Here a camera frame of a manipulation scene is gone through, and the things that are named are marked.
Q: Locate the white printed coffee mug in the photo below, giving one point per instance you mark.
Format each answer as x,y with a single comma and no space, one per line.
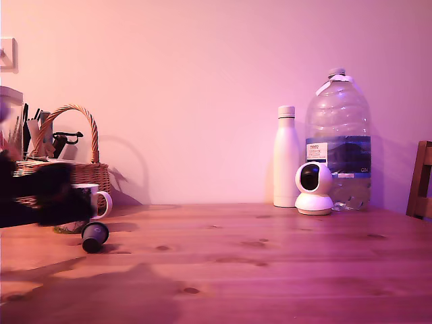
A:
99,202

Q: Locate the grey coffee capsule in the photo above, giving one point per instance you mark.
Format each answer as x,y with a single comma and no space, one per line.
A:
95,236

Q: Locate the woven wicker basket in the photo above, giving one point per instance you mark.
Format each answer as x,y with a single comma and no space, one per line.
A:
91,175

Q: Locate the white paper packet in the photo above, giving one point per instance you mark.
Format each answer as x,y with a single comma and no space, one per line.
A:
33,130

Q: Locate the glass jar with lid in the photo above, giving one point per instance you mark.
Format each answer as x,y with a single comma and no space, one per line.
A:
10,114

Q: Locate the white insulated bottle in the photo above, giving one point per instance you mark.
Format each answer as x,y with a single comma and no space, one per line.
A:
286,162

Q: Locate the large clear water bottle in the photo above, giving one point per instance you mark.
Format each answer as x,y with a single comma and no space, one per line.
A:
341,128

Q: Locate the wooden chair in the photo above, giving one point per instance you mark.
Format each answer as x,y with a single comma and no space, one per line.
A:
420,182

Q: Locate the white wall switch plate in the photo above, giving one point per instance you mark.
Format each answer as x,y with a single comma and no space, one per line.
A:
8,54

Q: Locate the small white round camera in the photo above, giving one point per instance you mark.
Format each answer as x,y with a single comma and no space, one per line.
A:
314,199

